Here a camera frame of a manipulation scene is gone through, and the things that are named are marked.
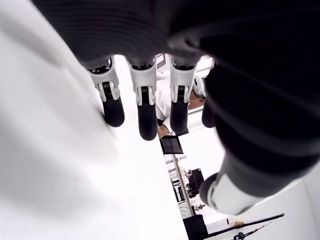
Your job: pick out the wooden shelf rack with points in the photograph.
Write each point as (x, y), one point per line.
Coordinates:
(178, 175)

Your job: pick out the person in white shirt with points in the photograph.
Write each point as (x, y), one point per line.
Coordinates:
(162, 105)

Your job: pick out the long black rod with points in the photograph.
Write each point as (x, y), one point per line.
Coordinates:
(250, 222)

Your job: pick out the black equipment rack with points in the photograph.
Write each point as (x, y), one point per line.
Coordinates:
(195, 181)

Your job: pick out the black box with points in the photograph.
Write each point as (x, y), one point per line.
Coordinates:
(195, 227)

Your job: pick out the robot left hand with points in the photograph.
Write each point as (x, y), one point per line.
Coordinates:
(225, 37)

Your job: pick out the black folding chair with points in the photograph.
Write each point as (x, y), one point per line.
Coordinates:
(172, 146)

